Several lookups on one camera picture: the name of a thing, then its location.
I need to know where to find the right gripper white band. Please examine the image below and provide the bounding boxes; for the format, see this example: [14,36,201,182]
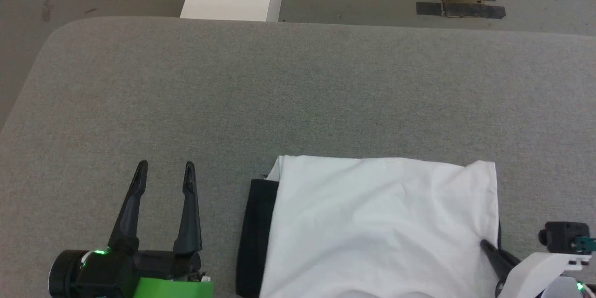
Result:
[480,240,588,298]

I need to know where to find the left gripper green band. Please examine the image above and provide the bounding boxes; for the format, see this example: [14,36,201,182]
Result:
[49,160,215,298]

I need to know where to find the white garment with black trim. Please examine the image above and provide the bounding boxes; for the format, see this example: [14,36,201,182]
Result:
[235,155,502,298]

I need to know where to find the grey fabric sofa surface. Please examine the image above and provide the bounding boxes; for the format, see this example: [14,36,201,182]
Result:
[0,16,596,298]

